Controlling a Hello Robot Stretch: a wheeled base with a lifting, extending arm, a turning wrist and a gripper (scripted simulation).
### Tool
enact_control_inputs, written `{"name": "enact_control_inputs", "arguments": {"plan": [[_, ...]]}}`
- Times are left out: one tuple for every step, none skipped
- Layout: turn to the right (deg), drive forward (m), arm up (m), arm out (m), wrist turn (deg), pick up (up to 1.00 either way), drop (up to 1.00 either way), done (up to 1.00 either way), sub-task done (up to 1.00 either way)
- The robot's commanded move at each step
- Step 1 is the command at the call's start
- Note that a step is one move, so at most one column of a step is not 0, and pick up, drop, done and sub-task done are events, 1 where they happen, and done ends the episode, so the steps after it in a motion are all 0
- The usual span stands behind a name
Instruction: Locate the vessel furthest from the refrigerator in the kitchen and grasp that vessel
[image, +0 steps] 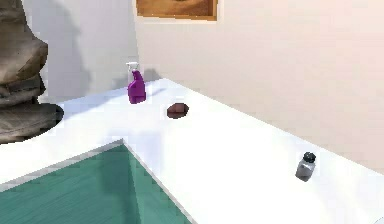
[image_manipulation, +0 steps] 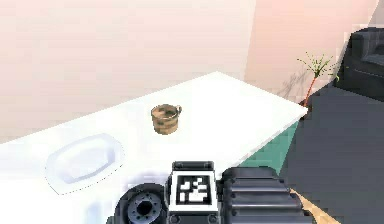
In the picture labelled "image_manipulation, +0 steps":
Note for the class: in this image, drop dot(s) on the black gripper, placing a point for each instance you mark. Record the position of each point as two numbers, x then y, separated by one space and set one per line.
144 207

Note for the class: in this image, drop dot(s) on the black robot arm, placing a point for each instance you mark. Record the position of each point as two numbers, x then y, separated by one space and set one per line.
253 196

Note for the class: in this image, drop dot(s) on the white plate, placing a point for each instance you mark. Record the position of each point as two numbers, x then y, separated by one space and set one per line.
85 163

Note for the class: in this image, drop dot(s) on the brown mug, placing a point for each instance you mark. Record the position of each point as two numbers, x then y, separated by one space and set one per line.
164 120

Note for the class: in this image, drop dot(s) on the white table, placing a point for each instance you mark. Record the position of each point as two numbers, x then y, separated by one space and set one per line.
213 113

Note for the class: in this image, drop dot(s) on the green house plant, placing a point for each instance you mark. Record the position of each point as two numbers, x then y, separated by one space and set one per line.
316 71

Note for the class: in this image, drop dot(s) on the dark grey sofa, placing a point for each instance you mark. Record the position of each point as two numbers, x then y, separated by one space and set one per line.
363 63

